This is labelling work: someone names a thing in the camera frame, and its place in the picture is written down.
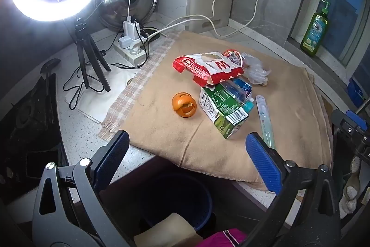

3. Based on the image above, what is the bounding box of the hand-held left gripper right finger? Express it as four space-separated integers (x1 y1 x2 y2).
245 132 343 247

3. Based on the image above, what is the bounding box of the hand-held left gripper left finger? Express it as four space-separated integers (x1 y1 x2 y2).
32 130 130 247

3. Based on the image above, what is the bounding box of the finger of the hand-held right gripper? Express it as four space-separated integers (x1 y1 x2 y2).
331 109 368 139

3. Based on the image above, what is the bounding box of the green milk carton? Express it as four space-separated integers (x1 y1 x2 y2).
199 83 250 139

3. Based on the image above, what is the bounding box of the dark blue bin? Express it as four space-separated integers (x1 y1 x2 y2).
136 175 216 239

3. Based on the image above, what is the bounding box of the blue plastic container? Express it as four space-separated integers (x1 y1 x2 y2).
347 78 365 100

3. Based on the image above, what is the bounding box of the toothbrush package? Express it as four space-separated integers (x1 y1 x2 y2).
256 95 276 149

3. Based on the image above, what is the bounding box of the white knitted cloth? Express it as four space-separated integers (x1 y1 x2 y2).
338 157 362 213

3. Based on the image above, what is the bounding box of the tan towel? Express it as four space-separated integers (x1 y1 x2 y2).
97 30 333 192

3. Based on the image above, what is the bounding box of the plaid cloth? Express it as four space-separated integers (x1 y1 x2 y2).
97 31 181 140

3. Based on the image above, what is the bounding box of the clear plastic bottle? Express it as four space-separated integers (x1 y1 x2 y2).
224 78 255 113

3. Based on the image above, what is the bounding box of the blue crumpled packet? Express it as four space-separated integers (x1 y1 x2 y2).
233 78 253 93

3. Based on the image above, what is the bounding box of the orange peel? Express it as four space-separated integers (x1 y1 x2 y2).
172 92 197 118

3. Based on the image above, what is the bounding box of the pink clothing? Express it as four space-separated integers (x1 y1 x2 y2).
199 229 249 247

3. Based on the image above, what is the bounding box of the clear plastic bag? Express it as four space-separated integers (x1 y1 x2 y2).
240 52 272 85

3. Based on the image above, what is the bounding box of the beige foam block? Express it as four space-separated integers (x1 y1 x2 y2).
133 212 203 247

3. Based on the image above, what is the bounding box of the black gas stove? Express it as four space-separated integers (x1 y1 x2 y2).
0 73 68 204

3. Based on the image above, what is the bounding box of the white power strip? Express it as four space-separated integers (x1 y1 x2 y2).
113 33 151 66

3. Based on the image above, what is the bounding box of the green dish soap bottle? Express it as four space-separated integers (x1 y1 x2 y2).
300 0 331 58

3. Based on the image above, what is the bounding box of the red white paper bag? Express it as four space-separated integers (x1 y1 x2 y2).
173 51 245 87

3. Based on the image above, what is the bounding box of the white plug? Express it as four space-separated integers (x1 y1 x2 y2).
129 41 143 59

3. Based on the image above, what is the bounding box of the red noodle cup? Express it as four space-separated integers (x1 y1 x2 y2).
223 49 242 65

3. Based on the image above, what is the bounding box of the black tripod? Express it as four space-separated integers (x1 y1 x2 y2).
63 16 112 93

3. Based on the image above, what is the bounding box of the white charger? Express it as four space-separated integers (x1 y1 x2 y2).
123 18 141 41

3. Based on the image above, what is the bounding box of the black cable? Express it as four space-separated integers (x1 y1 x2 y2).
63 49 136 110

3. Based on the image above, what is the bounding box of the black utensil handle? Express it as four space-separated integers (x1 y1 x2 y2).
40 58 62 80

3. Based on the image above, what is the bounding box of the thin white charger cable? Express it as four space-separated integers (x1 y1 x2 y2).
111 0 132 22

